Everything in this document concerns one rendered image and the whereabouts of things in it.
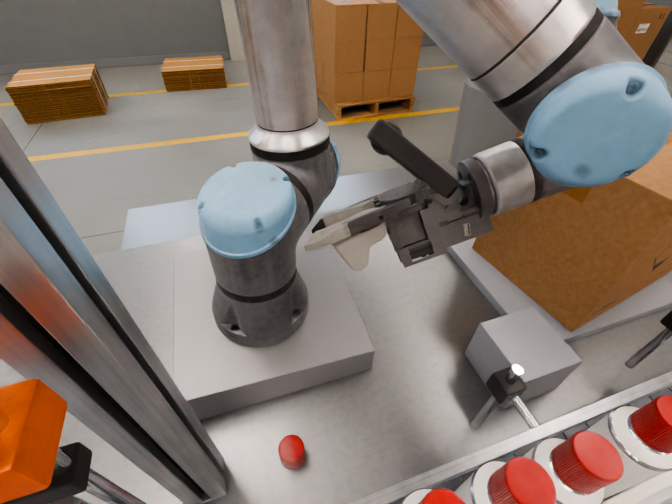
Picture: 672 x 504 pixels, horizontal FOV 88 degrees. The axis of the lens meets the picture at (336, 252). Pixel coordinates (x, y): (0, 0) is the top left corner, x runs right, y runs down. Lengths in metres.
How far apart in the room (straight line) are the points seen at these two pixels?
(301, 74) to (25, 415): 0.40
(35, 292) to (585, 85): 0.31
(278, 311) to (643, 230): 0.50
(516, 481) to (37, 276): 0.30
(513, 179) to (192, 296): 0.50
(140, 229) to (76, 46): 4.84
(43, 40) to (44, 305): 5.57
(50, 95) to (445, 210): 3.96
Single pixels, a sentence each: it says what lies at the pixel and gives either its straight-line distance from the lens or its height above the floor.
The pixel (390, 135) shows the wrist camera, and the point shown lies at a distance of 0.40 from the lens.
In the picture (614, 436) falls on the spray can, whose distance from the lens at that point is 0.41.
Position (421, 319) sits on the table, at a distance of 0.66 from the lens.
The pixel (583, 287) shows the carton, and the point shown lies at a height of 0.94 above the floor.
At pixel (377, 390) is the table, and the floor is 0.83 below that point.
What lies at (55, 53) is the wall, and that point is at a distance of 5.76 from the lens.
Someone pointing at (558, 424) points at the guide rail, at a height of 0.96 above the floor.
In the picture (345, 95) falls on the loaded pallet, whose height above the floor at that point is 0.21.
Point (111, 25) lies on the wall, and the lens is 5.54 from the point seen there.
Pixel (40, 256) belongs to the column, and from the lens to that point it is 0.20.
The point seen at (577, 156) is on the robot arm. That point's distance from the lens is 0.27.
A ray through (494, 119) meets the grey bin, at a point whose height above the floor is 0.48.
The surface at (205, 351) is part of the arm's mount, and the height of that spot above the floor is 0.90.
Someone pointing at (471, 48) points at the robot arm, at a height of 1.30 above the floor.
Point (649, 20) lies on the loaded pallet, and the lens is 4.37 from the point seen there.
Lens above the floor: 1.35
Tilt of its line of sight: 43 degrees down
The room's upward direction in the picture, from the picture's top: 1 degrees clockwise
